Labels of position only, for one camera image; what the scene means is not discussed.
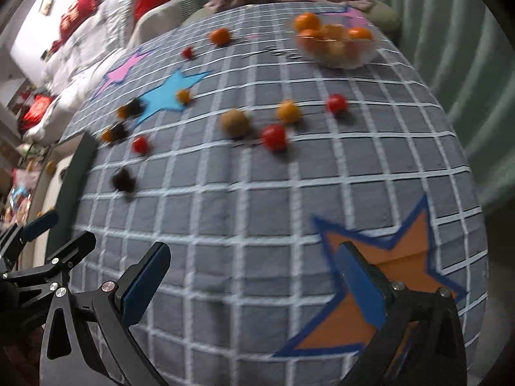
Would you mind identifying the brown longan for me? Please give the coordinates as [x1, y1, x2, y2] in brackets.
[219, 109, 250, 139]

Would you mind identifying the dark plum lower left pair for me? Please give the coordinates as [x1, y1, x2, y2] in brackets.
[110, 122, 128, 143]

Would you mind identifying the orange mandarin right in bowl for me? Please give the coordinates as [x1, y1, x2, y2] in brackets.
[347, 27, 374, 41]

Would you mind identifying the yellow tomato upper left pair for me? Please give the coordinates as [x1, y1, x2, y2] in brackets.
[116, 106, 129, 119]

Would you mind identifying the yellow tomato on blue star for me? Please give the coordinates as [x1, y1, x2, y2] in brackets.
[175, 88, 192, 106]

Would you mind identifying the orange mandarin top in bowl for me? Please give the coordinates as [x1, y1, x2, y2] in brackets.
[293, 12, 321, 33]

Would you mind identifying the mint green curtain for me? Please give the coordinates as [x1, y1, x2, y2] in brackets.
[380, 0, 514, 214]

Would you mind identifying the peeled mandarin in bowl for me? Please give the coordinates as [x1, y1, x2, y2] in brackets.
[320, 23, 349, 42]

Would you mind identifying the dark green white tray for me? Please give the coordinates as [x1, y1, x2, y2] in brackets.
[18, 132, 98, 268]

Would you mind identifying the small red tomato far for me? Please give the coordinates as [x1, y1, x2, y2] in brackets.
[182, 46, 195, 59]

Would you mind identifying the dark plum pair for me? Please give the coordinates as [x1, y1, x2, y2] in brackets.
[110, 122, 128, 143]
[125, 98, 145, 118]

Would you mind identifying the yellow tomato pair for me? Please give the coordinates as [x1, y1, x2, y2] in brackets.
[116, 106, 129, 119]
[100, 127, 114, 144]

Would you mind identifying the clear glass fruit bowl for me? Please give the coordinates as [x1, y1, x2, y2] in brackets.
[286, 9, 381, 70]

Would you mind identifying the small picture frame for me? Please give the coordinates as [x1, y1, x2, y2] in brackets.
[39, 0, 54, 17]

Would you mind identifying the red cushion on floor side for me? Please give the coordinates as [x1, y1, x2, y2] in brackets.
[18, 94, 54, 133]

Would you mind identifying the red embroidered cushion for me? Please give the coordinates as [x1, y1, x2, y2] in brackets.
[59, 0, 100, 44]

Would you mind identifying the orange mandarin on table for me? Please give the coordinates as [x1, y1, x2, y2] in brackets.
[210, 28, 232, 47]

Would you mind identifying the orange mandarin left in bowl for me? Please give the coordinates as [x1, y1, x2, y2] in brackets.
[296, 29, 326, 54]

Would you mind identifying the white covered sofa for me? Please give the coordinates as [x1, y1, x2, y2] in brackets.
[17, 0, 218, 146]

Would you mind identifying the grey checked star tablecloth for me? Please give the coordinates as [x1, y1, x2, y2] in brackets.
[67, 3, 488, 385]

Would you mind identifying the yellow tomato lower left pair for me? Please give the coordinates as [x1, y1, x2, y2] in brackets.
[100, 127, 114, 144]

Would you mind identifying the dark plum upper left pair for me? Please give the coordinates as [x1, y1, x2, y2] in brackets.
[125, 98, 145, 118]

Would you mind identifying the colourful clutter pile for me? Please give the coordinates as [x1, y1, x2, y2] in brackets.
[1, 143, 46, 230]

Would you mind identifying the orange mandarin in bowl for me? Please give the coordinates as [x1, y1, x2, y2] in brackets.
[296, 29, 326, 54]
[347, 27, 374, 41]
[293, 12, 321, 33]

